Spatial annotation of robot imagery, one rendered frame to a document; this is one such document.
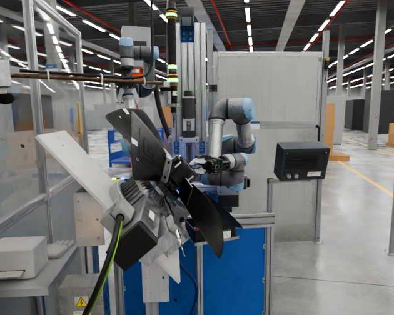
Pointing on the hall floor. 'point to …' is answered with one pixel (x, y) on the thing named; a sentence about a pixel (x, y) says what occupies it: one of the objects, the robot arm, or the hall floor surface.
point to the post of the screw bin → (199, 279)
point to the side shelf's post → (39, 305)
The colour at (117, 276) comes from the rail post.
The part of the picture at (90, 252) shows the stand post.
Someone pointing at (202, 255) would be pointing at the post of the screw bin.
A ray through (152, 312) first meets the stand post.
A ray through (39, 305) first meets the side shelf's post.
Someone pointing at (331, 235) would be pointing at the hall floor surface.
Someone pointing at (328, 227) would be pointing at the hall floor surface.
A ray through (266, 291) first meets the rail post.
